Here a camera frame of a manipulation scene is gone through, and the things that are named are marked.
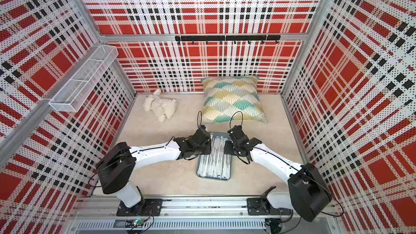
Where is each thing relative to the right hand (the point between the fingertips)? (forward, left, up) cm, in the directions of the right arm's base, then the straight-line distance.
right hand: (230, 148), depth 86 cm
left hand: (+1, +10, -1) cm, 10 cm away
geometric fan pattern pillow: (+26, -2, +10) cm, 28 cm away
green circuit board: (-32, +42, -5) cm, 53 cm away
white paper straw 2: (-7, +3, -6) cm, 10 cm away
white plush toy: (+27, +42, +2) cm, 50 cm away
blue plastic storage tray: (-7, +7, -6) cm, 12 cm away
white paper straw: (-8, +13, -4) cm, 16 cm away
